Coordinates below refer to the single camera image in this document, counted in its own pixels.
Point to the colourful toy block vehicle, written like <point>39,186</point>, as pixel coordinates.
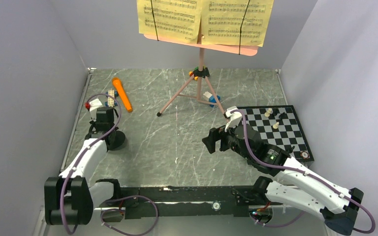
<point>196,73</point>

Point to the yellow sheet music page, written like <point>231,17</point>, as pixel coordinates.
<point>173,19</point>
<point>235,22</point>

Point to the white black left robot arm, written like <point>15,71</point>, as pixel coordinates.
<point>68,197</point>

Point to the orange toy microphone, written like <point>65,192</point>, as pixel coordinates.
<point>117,83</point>

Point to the yellow left sheet music page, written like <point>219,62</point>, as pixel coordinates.
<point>173,19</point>

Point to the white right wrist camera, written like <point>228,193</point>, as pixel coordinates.
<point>234,116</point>

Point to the white blue toy block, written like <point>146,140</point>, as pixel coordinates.
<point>209,98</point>

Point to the black white chessboard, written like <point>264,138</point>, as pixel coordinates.
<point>289,133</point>

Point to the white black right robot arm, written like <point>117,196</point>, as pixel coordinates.
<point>290,182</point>

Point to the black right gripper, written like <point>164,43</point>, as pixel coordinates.
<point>216,134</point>

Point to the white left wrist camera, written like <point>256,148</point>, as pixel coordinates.
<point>93,105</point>

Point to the black chess piece near edge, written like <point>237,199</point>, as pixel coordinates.
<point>290,149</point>

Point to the black microphone stand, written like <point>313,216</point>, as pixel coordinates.
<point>115,140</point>

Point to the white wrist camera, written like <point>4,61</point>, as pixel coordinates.
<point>234,116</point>
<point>93,105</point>

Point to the white chess piece upper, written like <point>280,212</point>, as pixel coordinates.
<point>268,112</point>

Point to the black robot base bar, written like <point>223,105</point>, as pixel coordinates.
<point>168,201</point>

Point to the black chess piece left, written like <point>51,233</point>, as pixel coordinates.
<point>274,113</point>

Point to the pink music stand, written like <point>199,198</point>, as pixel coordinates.
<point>239,50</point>

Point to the yellow right sheet music page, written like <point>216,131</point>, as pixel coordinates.
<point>235,22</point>

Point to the round chessboard emblem sticker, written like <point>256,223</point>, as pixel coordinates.
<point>305,155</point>

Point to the white blue toy car chassis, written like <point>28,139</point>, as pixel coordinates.
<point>110,101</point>

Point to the black chess piece right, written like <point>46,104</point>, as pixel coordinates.
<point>283,116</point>

